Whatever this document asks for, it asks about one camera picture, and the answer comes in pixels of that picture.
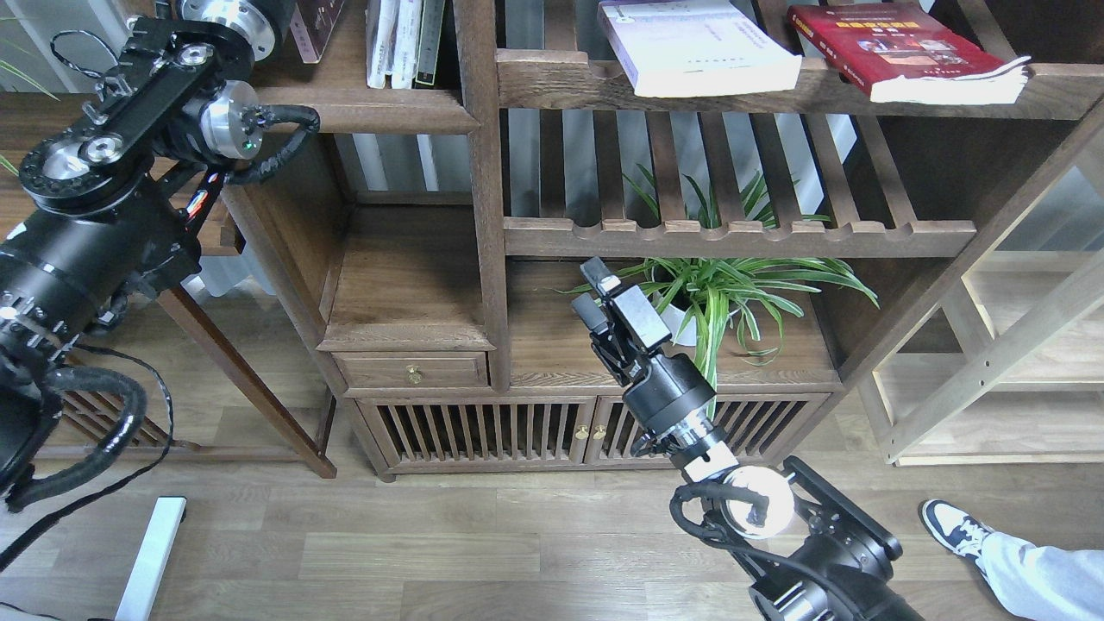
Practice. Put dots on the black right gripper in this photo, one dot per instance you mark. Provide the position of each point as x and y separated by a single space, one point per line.
667 394

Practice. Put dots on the white thick book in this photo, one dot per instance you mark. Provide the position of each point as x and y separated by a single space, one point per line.
683 49

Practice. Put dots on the maroon book with white characters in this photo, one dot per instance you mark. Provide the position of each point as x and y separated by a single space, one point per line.
313 24

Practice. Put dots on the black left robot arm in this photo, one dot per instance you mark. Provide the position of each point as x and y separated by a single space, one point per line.
120 196

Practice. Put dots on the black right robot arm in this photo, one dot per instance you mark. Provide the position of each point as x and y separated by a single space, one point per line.
811 553

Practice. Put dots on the red book on shelf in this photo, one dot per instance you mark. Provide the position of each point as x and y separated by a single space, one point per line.
897 53

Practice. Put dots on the light wooden shelf unit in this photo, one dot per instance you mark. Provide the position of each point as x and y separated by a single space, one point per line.
1022 381

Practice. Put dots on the dark wooden bookshelf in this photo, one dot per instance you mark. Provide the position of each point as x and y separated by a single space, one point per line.
422 244

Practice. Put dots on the white plant pot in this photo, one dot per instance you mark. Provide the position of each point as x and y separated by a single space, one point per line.
678 318

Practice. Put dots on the green spider plant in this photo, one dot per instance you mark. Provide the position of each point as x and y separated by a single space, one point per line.
742 295

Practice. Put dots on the dark upright book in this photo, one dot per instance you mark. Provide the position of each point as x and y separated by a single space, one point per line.
429 40

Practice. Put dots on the white upright book middle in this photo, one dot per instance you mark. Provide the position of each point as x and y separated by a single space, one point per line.
405 45

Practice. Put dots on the white upright book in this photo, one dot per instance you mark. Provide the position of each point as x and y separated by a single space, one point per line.
405 45
381 25

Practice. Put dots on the white upright book left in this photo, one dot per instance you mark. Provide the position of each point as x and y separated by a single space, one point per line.
381 25

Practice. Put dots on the white and navy sneaker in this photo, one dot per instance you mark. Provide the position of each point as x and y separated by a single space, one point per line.
954 529

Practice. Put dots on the person leg grey trousers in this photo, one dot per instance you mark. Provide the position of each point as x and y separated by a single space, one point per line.
1043 582

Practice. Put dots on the white metal bar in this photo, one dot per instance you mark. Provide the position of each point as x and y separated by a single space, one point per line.
138 597

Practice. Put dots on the green leaves at left edge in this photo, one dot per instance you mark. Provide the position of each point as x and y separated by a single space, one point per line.
13 70

